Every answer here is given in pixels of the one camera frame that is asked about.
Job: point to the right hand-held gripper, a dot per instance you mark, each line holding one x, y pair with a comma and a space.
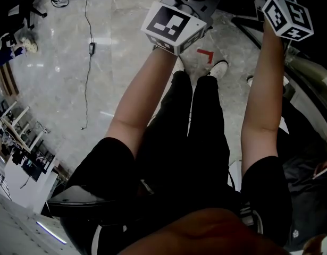
288, 17

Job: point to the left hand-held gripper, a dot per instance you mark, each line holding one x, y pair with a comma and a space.
168, 25

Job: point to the person's right forearm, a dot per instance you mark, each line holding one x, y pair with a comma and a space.
264, 89

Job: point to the person's left forearm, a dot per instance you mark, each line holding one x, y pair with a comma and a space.
142, 89

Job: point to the red tape corner mark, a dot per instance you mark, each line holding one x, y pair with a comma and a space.
209, 55

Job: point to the person's left white shoe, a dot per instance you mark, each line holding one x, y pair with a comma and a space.
180, 66

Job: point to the person's white shoe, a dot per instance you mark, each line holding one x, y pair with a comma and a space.
219, 69
180, 66

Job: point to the person's right white shoe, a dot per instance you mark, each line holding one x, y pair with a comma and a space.
219, 69

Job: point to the black power adapter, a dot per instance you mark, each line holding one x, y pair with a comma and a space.
92, 48

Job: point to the person's black trousers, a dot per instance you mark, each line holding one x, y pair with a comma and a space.
205, 115

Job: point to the black phone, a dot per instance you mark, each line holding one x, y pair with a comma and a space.
320, 173

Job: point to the person's black shirt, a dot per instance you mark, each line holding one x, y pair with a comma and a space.
104, 163

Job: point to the brown wooden slat panel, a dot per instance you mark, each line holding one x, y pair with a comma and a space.
9, 80

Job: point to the white table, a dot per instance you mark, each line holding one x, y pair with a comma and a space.
17, 121

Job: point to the black glossy box device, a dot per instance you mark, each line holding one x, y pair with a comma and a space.
78, 198

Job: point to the black monitor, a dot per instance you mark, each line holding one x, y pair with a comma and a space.
37, 167

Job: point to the white cabinet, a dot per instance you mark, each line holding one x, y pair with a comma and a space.
25, 190

